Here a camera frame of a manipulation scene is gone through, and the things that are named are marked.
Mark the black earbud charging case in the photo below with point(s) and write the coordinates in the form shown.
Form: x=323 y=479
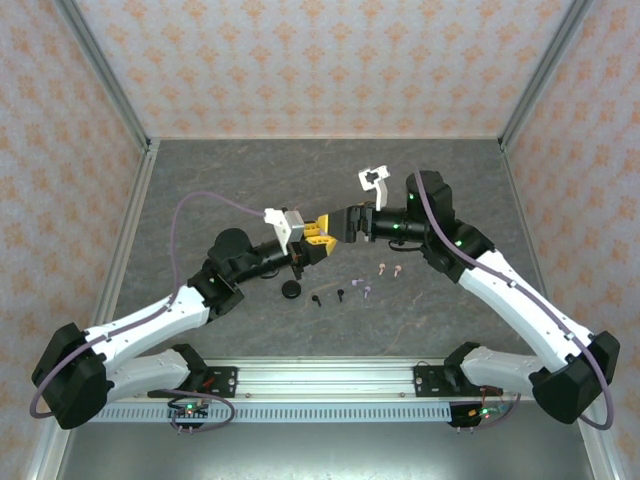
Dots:
x=291 y=289

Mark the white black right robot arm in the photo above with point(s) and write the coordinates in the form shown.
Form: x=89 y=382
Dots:
x=510 y=300

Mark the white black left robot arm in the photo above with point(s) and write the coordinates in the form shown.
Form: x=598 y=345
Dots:
x=150 y=320

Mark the small circuit board with LEDs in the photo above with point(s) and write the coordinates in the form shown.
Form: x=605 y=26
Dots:
x=482 y=412
x=189 y=410

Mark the grey metal panel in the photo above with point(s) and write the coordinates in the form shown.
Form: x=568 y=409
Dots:
x=325 y=455

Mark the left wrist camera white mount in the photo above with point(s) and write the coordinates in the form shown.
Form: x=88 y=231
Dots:
x=292 y=222

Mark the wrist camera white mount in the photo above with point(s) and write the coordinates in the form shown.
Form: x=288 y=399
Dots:
x=292 y=222
x=382 y=172

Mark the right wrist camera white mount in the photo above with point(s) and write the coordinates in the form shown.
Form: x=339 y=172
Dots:
x=382 y=172

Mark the aluminium table side rail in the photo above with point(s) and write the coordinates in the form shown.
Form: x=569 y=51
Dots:
x=528 y=225
x=123 y=240

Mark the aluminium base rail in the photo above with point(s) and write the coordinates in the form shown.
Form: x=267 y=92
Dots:
x=325 y=382

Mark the aluminium frame corner post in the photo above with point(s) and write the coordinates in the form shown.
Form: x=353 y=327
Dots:
x=103 y=70
x=545 y=70

